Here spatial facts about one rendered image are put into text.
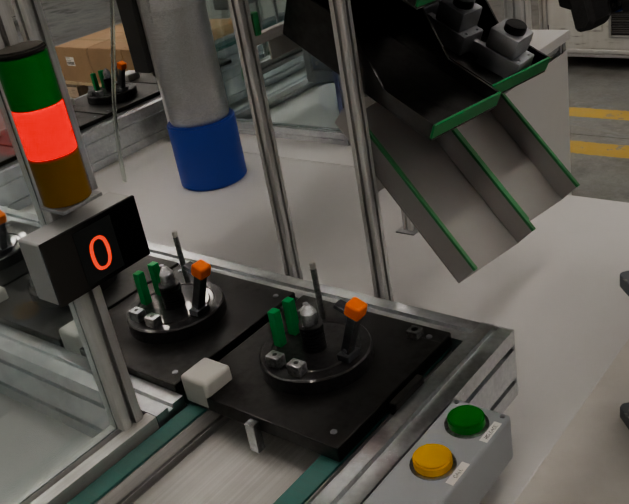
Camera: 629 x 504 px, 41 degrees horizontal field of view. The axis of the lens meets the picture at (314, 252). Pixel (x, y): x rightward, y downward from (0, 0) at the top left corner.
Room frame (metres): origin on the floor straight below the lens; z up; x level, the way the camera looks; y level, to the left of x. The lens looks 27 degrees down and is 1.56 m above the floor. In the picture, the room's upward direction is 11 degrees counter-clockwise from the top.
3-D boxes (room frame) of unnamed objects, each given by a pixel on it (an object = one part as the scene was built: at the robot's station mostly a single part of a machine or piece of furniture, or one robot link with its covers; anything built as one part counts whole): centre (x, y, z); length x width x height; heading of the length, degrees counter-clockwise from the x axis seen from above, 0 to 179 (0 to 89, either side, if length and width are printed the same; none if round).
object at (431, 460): (0.66, -0.08, 0.96); 0.04 x 0.04 x 0.02
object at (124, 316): (1.04, 0.21, 1.01); 0.24 x 0.24 x 0.13; 47
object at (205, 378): (0.86, 0.16, 0.97); 0.05 x 0.05 x 0.04; 47
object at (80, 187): (0.81, 0.24, 1.28); 0.05 x 0.05 x 0.05
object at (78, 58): (6.26, 0.91, 0.20); 1.20 x 0.80 x 0.41; 46
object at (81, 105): (2.34, 0.47, 1.01); 0.24 x 0.24 x 0.13; 47
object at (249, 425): (0.77, 0.11, 0.95); 0.01 x 0.01 x 0.04; 47
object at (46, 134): (0.81, 0.24, 1.33); 0.05 x 0.05 x 0.05
